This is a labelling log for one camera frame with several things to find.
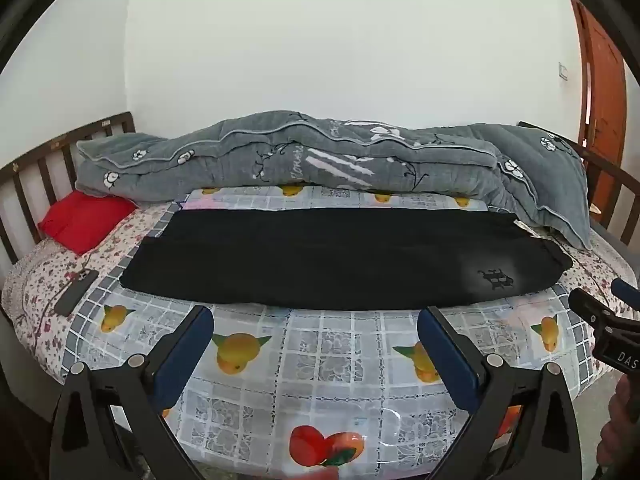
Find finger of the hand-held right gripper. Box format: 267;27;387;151
568;287;615;337
610;277;640;312

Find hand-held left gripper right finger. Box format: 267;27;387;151
416;305;584;480

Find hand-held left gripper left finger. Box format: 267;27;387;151
50;305;216;480

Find black pants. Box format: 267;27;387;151
121;208;574;312

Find person's right hand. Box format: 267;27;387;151
597;374;640;480

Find dark wooden footboard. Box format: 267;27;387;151
517;121;637;247

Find black smartphone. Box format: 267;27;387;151
53;269;100;317

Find fruit print plastic cover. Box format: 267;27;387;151
82;185;626;477

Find floral bed sheet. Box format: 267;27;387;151
0;202;640;396

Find red pillow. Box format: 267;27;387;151
38;191;138;255

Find brown wooden door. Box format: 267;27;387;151
570;0;629;222

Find grey floral quilt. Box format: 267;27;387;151
75;109;593;251

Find dark wooden headboard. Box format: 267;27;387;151
0;111;138;267

